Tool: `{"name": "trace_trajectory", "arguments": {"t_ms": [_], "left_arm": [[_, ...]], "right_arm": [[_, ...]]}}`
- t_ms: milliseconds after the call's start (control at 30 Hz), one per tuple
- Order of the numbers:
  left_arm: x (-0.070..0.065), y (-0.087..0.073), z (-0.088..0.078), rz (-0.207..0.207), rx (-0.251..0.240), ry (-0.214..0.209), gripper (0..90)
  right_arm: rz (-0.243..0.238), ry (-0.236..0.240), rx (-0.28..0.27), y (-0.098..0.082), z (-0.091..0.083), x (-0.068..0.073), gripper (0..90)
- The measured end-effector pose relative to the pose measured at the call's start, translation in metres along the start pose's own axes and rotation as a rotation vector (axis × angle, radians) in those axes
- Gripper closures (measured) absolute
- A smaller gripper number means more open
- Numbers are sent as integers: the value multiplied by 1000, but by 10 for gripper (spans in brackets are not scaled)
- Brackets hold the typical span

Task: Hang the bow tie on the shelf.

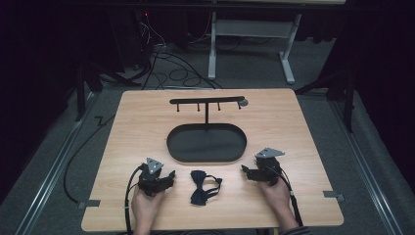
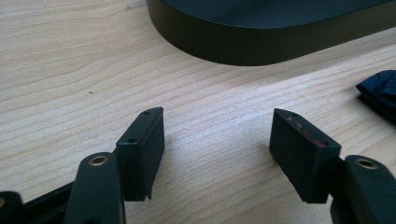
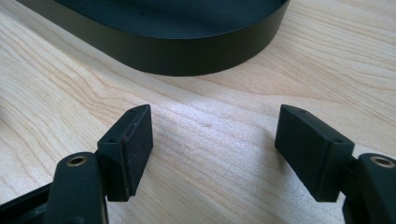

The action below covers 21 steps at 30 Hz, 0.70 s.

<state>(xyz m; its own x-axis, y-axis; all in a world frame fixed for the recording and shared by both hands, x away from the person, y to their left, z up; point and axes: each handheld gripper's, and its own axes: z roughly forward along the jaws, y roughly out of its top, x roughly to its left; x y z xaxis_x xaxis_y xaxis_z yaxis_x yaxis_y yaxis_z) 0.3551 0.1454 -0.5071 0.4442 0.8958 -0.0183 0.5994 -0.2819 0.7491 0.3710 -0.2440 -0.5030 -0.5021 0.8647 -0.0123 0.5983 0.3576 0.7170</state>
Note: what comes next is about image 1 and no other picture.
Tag grey tape strip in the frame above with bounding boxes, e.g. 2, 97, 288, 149
322, 190, 346, 203
76, 199, 102, 211

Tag long black floor cable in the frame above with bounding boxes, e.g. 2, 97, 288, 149
63, 114, 115, 204

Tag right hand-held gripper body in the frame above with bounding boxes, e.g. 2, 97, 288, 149
253, 147, 286, 186

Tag right hand-held gripper black cable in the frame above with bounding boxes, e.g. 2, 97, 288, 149
276, 168, 304, 228

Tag white metal desk frame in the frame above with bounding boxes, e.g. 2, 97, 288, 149
207, 11, 303, 85

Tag hand-held gripper black cable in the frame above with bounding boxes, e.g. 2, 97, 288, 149
276, 168, 304, 228
123, 164, 145, 235

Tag left hand-held gripper black cable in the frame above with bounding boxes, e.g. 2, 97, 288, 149
123, 164, 145, 235

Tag metal floor rail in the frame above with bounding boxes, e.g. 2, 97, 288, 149
327, 100, 406, 235
14, 92, 100, 235

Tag dark navy bow tie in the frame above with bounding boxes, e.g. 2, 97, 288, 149
190, 169, 223, 207

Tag person's right hand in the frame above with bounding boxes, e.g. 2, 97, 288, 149
257, 177, 294, 218

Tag black tripod stand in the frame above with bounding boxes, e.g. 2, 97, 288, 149
73, 61, 142, 122
295, 67, 357, 134

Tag black hook rack with tray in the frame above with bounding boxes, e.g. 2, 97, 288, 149
165, 95, 250, 164

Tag person's left hand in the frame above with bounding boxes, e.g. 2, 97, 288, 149
131, 186, 166, 226

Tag tangle of black floor cables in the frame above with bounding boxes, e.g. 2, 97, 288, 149
139, 13, 224, 91

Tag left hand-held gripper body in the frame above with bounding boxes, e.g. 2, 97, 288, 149
137, 157, 171, 198

